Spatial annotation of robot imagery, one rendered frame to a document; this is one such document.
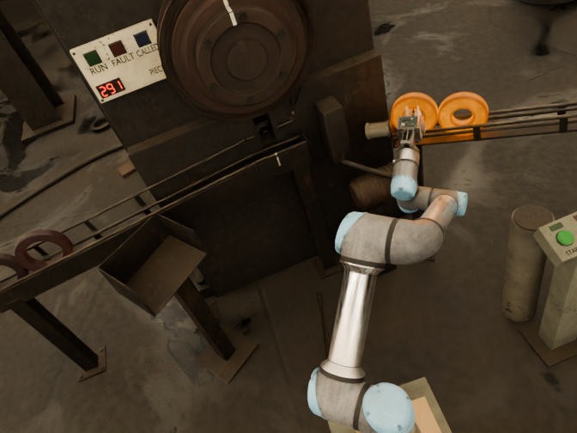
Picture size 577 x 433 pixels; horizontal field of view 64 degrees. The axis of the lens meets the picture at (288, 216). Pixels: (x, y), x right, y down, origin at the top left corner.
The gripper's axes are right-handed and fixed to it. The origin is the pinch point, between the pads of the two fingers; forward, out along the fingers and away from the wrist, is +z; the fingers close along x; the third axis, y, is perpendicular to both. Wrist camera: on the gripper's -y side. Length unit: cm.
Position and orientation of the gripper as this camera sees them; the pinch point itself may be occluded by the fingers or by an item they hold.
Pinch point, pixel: (414, 109)
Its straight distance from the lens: 168.9
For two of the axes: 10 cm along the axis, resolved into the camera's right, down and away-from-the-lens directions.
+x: -9.3, -0.5, 3.7
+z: 2.1, -8.8, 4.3
